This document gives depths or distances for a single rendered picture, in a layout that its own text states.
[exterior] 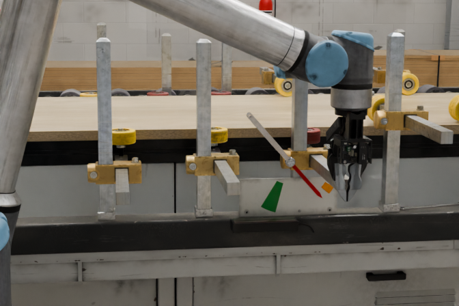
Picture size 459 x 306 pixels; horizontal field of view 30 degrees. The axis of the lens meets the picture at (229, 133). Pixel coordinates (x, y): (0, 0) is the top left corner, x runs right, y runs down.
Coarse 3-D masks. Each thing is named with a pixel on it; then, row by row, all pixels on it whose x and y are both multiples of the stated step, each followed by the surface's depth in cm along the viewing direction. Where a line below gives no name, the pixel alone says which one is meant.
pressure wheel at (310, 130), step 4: (308, 128) 236; (312, 128) 235; (316, 128) 234; (308, 132) 230; (312, 132) 230; (316, 132) 231; (308, 136) 230; (312, 136) 230; (316, 136) 231; (308, 140) 230; (312, 140) 230; (316, 140) 231; (308, 144) 233
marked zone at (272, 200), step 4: (276, 184) 222; (280, 184) 222; (276, 188) 222; (280, 188) 222; (272, 192) 222; (276, 192) 222; (280, 192) 222; (268, 196) 222; (272, 196) 222; (276, 196) 222; (268, 200) 222; (272, 200) 222; (276, 200) 223; (264, 204) 222; (268, 204) 223; (272, 204) 223; (276, 204) 223; (264, 208) 223; (268, 208) 223; (272, 208) 223; (276, 208) 223
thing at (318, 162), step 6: (312, 156) 220; (318, 156) 219; (312, 162) 219; (318, 162) 213; (324, 162) 213; (318, 168) 213; (324, 168) 206; (324, 174) 207; (330, 174) 201; (330, 180) 201
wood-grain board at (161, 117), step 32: (96, 96) 305; (128, 96) 306; (160, 96) 306; (192, 96) 307; (224, 96) 307; (256, 96) 308; (288, 96) 308; (320, 96) 309; (416, 96) 310; (448, 96) 311; (32, 128) 236; (64, 128) 236; (96, 128) 236; (160, 128) 237; (192, 128) 237; (256, 128) 239; (288, 128) 241; (320, 128) 242; (448, 128) 247
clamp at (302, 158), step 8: (288, 152) 222; (296, 152) 221; (304, 152) 222; (312, 152) 222; (320, 152) 222; (280, 160) 225; (296, 160) 222; (304, 160) 222; (288, 168) 223; (304, 168) 222; (312, 168) 222
